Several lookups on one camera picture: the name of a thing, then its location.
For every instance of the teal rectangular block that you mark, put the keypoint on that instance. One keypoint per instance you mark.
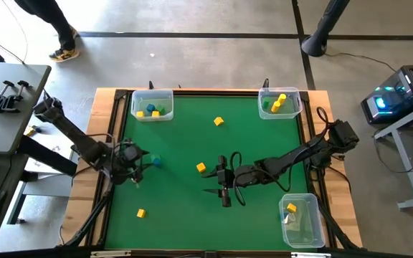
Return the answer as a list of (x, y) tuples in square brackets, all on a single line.
[(156, 161)]

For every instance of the black desk beam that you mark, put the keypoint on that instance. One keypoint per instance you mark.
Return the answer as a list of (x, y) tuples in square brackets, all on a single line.
[(45, 154)]

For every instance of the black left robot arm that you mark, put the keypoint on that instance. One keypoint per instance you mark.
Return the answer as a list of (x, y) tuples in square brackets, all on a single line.
[(81, 143)]

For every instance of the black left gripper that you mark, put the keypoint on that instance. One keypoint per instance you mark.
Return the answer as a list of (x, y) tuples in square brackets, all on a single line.
[(131, 159)]

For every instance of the black floor pole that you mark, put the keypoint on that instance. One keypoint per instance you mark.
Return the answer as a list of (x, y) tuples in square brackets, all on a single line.
[(317, 39)]

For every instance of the green cylinder block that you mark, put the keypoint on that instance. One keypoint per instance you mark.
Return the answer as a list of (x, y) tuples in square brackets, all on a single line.
[(266, 102)]

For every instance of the green table mat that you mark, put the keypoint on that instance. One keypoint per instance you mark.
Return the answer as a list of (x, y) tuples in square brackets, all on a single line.
[(192, 222)]

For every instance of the black desktop computer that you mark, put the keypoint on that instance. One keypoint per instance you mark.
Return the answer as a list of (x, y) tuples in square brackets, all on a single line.
[(407, 82)]

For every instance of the person's legs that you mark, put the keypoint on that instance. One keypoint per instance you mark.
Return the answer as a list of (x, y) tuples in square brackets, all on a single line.
[(54, 21)]

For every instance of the black table clamp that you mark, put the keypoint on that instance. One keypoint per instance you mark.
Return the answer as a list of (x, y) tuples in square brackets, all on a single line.
[(151, 85), (266, 83)]

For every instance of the grey metal stand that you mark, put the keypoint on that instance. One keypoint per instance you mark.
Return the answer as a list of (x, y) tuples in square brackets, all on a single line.
[(407, 163)]

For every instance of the blue cube block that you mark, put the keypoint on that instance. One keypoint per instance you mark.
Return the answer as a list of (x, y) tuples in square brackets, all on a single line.
[(150, 107)]

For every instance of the green cube block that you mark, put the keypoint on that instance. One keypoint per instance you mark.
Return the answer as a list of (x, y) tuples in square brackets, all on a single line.
[(161, 109)]

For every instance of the small yellow tool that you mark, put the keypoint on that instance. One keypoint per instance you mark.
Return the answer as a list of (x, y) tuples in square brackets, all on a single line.
[(31, 131)]

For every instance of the black frame strut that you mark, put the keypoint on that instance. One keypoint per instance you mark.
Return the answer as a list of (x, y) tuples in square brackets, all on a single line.
[(337, 225), (88, 222)]

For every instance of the clear plastic bin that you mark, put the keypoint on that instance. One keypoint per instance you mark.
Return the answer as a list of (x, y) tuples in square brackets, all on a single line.
[(292, 107), (310, 229), (136, 96)]

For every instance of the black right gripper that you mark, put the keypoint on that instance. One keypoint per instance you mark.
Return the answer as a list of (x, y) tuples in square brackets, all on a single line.
[(224, 179)]

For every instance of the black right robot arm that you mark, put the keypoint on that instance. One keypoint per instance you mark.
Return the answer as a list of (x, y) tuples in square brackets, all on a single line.
[(292, 157)]

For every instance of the yellow cube block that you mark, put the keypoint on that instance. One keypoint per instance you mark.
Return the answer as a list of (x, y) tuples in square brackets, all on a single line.
[(140, 114), (218, 121), (155, 114), (291, 207), (201, 167), (141, 213)]

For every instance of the dark desk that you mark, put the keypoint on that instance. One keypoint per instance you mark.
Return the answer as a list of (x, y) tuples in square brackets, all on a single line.
[(9, 172)]

